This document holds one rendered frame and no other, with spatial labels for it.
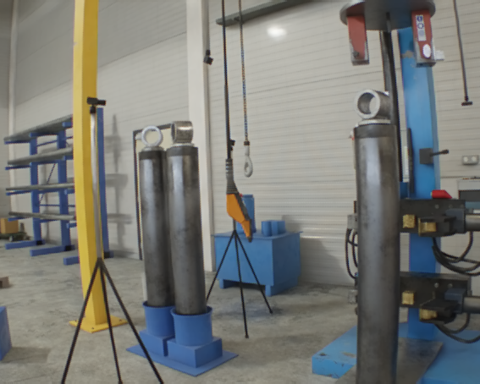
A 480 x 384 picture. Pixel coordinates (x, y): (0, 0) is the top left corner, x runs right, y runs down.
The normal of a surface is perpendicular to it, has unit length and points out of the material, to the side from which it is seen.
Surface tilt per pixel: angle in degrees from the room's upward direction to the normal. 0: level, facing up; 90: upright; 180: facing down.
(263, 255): 90
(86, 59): 90
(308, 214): 90
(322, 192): 90
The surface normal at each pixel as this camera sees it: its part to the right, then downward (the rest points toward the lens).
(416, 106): -0.63, 0.04
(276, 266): 0.77, -0.02
